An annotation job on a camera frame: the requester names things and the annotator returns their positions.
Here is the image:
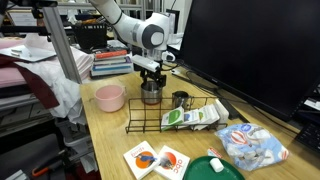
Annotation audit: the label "vegetables booklet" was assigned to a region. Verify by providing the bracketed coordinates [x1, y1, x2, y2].
[198, 105, 214, 126]

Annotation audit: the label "white booklet box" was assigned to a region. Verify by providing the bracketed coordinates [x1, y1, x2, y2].
[213, 98, 230, 129]

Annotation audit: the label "aluminium frame upright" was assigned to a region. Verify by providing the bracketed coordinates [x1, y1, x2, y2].
[139, 0, 148, 19]
[152, 0, 161, 14]

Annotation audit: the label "black mesh basket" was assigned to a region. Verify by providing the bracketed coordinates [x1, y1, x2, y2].
[72, 22, 109, 52]

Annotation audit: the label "green colors booklet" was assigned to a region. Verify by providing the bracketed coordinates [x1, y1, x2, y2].
[161, 106, 185, 131]

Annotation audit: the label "black wire rack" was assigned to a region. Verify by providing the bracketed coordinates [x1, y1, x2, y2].
[125, 96, 229, 134]

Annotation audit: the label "silver steel bowl red base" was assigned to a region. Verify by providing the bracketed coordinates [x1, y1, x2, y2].
[140, 80, 164, 106]

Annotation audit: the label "grey drawer cabinet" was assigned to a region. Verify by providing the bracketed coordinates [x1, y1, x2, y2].
[0, 94, 56, 138]

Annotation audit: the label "black keyboard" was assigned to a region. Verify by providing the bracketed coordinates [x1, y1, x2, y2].
[294, 121, 320, 154]

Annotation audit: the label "transport booklet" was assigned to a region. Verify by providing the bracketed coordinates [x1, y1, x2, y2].
[206, 103, 221, 124]

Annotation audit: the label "pink plastic cup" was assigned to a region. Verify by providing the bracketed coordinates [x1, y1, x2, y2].
[93, 84, 128, 113]

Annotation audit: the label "dark red cloth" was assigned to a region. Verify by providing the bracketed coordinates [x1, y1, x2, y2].
[0, 54, 61, 110]

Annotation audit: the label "red book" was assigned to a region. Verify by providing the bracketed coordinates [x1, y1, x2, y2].
[94, 49, 130, 61]

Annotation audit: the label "grey clipboard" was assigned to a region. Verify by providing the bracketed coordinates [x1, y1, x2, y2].
[0, 44, 58, 63]

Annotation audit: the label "orange handled tool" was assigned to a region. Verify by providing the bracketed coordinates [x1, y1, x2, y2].
[31, 156, 66, 178]

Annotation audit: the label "aluminium frame post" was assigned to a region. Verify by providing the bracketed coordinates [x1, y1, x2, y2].
[41, 6, 83, 84]

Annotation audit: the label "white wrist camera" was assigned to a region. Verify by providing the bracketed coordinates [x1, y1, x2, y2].
[130, 54, 161, 73]

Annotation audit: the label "green oval plate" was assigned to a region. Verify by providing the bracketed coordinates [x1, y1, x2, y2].
[182, 155, 246, 180]

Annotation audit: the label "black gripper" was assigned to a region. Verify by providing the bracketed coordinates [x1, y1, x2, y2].
[139, 66, 168, 90]

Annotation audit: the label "black computer monitor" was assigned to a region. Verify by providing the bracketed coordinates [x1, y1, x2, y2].
[170, 0, 320, 123]

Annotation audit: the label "pink foam sheets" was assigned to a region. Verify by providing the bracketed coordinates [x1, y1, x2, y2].
[0, 37, 95, 89]

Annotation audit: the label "small steel pitcher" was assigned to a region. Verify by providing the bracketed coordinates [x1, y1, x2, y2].
[171, 90, 195, 111]

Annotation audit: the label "blue book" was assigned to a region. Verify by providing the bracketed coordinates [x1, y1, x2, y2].
[90, 63, 134, 73]

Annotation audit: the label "clear plastic bin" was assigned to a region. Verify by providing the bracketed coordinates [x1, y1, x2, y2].
[54, 118, 96, 158]

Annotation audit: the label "white cloth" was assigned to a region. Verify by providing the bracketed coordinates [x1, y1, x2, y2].
[14, 33, 88, 126]

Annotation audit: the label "wild animals booklet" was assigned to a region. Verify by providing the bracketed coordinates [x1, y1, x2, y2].
[182, 109, 201, 127]

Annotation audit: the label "white marshmallow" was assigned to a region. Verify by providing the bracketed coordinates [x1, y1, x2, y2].
[209, 157, 225, 173]

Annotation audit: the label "abc board book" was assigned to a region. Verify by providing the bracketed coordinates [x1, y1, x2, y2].
[153, 144, 191, 180]

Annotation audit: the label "blue marshmallow bag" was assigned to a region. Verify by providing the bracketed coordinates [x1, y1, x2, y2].
[214, 122, 290, 172]

